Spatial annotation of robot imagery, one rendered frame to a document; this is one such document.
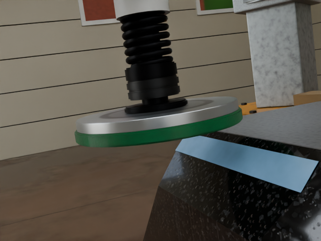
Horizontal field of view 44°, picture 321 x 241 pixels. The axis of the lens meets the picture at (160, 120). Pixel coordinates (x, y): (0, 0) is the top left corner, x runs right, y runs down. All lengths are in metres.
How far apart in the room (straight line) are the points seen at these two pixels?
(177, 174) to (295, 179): 0.26
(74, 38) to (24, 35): 0.76
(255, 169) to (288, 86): 1.06
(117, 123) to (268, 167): 0.19
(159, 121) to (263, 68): 1.18
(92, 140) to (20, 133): 6.06
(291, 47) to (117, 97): 5.32
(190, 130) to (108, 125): 0.09
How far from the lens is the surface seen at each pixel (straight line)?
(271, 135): 0.55
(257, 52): 1.58
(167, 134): 0.42
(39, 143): 6.54
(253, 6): 1.55
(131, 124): 0.43
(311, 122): 0.62
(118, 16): 0.52
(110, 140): 0.44
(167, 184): 0.66
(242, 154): 0.54
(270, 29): 1.56
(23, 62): 6.50
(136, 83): 0.50
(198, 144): 0.66
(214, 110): 0.45
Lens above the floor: 0.97
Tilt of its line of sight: 7 degrees down
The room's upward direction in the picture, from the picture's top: 8 degrees counter-clockwise
